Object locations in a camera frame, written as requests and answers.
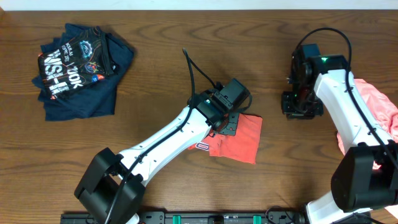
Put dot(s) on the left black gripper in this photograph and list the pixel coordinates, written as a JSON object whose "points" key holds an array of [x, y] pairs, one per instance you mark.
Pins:
{"points": [[231, 129]]}

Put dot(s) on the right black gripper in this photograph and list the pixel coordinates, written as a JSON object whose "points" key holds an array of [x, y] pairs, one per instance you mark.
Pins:
{"points": [[291, 112]]}

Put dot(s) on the navy folded t-shirt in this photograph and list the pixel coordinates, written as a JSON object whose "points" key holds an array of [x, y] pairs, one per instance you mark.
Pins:
{"points": [[96, 100]]}

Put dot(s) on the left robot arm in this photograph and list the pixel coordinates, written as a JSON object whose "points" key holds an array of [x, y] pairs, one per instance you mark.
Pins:
{"points": [[113, 186]]}

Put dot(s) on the red-orange t-shirt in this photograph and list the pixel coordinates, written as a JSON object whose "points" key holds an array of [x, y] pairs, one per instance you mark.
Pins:
{"points": [[241, 147]]}

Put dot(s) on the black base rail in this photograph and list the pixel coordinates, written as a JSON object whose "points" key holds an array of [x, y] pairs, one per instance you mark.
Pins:
{"points": [[211, 218]]}

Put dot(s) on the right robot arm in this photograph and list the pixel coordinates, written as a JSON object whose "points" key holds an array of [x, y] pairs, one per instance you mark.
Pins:
{"points": [[366, 178]]}

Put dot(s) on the pink t-shirt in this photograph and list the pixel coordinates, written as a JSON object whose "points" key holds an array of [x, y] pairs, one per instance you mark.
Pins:
{"points": [[384, 112]]}

